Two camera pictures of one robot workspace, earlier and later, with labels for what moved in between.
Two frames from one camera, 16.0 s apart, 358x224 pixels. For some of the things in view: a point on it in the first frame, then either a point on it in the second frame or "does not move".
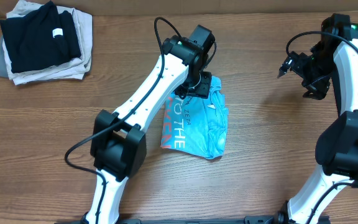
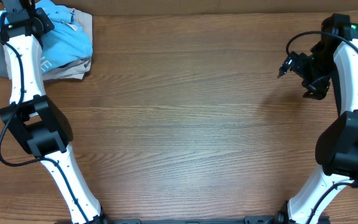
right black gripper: x=295 y=66 does not move
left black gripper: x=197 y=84 → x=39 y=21
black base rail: x=252 y=219 does not move
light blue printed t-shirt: x=195 y=124 → x=68 y=42
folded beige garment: x=73 y=69 does not move
